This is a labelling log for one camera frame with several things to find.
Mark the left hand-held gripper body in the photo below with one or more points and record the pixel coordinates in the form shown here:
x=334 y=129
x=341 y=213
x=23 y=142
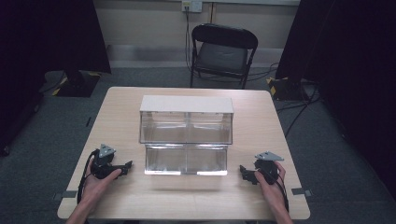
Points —
x=100 y=166

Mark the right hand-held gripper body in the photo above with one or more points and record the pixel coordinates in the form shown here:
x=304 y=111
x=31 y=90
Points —
x=267 y=168

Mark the person's left hand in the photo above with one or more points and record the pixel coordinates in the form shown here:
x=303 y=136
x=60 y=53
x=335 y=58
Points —
x=95 y=189

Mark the person's right hand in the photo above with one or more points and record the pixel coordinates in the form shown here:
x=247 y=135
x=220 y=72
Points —
x=274 y=193

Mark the grey tape strip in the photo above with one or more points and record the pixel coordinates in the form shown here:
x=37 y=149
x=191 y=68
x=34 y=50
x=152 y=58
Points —
x=66 y=195
x=301 y=191

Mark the clear acrylic two-tier organizer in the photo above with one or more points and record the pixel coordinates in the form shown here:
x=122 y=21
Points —
x=186 y=130

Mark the black stand base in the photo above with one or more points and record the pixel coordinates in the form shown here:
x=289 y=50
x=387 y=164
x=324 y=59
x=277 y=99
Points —
x=73 y=84
x=285 y=88

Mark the black folding chair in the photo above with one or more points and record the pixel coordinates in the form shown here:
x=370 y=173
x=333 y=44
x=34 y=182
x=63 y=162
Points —
x=221 y=54

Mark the black curtain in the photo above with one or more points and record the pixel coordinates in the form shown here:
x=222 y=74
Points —
x=348 y=62
x=46 y=37

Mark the white wall socket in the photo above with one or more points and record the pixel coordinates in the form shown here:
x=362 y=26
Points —
x=191 y=5

